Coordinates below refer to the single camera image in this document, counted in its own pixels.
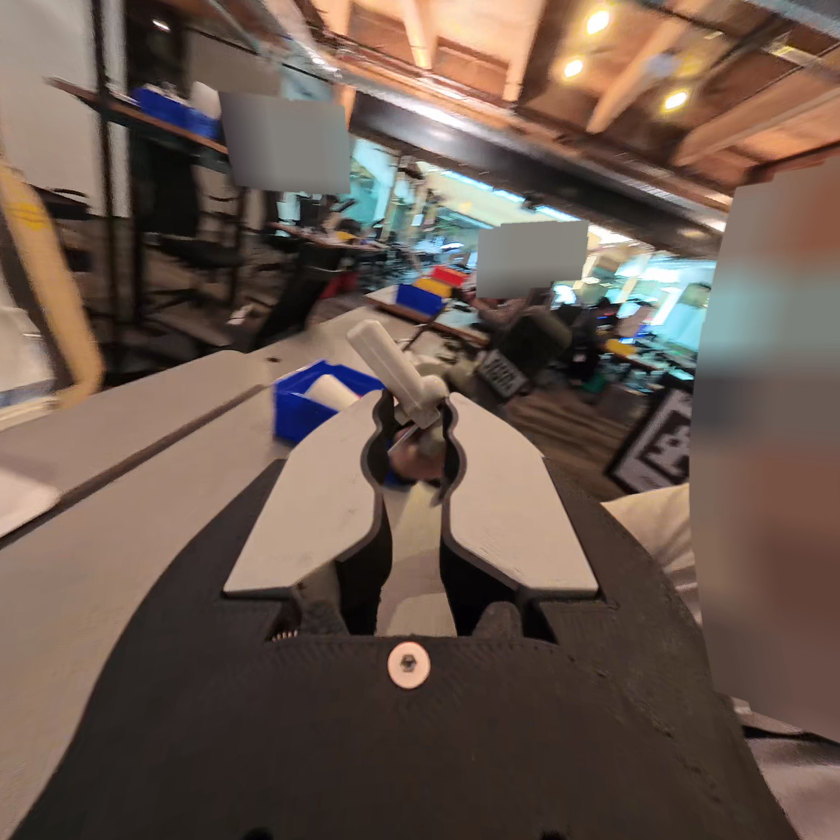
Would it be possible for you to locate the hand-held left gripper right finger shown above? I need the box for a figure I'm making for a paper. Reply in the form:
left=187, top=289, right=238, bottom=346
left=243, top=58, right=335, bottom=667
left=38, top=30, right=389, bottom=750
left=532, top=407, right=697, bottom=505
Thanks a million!
left=440, top=392, right=601, bottom=632

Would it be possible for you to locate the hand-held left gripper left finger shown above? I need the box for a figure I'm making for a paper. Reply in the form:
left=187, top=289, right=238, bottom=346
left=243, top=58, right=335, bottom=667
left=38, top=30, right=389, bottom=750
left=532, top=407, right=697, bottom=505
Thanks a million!
left=223, top=390, right=395, bottom=636

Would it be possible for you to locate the white plastic pipe fitting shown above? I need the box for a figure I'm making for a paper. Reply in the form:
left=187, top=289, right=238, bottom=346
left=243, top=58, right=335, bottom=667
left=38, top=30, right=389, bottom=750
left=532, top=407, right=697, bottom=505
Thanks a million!
left=346, top=320, right=455, bottom=460

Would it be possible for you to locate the grey desk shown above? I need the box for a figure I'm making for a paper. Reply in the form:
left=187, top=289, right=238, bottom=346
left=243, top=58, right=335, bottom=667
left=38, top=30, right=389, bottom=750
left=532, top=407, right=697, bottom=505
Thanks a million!
left=0, top=305, right=500, bottom=840

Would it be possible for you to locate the blue plastic bin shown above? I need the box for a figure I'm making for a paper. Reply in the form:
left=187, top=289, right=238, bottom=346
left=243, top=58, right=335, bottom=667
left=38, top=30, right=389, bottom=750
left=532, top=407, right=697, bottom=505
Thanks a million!
left=273, top=360, right=386, bottom=443

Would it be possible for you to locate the white roll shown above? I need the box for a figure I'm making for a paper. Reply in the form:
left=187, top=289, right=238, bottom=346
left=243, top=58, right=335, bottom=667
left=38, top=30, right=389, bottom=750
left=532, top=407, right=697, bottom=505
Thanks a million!
left=307, top=375, right=363, bottom=409

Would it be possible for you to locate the printed tag card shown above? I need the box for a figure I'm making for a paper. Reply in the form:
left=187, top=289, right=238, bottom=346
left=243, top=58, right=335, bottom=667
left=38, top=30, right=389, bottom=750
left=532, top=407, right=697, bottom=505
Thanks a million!
left=475, top=350, right=530, bottom=399

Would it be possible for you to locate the black framed tag board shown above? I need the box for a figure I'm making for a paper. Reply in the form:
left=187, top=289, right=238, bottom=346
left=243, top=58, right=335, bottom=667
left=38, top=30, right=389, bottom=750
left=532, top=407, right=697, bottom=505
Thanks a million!
left=605, top=386, right=695, bottom=494

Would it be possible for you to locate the long work table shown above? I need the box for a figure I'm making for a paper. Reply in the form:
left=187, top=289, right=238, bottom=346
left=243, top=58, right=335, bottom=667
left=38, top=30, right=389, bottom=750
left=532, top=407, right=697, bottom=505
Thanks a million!
left=364, top=285, right=494, bottom=349

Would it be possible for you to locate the blue parts bin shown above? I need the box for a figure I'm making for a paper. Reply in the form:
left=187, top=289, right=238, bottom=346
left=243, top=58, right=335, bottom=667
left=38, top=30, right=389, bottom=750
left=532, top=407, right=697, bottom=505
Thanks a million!
left=395, top=283, right=447, bottom=317

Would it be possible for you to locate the white paper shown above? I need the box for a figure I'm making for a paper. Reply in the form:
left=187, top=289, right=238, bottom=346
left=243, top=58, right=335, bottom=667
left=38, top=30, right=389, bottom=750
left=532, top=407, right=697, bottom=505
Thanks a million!
left=0, top=469, right=61, bottom=540

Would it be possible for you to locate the black metal shelf rack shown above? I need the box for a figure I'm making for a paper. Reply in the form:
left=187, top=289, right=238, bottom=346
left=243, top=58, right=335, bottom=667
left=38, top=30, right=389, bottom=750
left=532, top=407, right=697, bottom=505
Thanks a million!
left=45, top=0, right=280, bottom=371

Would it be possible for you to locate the black steel beam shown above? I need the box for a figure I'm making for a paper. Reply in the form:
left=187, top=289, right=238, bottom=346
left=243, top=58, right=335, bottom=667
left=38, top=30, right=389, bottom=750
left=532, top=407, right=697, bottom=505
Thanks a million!
left=348, top=92, right=732, bottom=238

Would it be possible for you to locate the wooden framed board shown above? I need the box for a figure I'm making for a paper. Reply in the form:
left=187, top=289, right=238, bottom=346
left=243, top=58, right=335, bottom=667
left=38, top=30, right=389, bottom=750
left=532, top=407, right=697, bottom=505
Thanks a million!
left=0, top=157, right=107, bottom=413

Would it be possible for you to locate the grey cloth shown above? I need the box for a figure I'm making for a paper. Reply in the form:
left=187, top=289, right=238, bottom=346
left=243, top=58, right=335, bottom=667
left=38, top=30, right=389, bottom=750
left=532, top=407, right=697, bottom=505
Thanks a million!
left=735, top=696, right=840, bottom=840

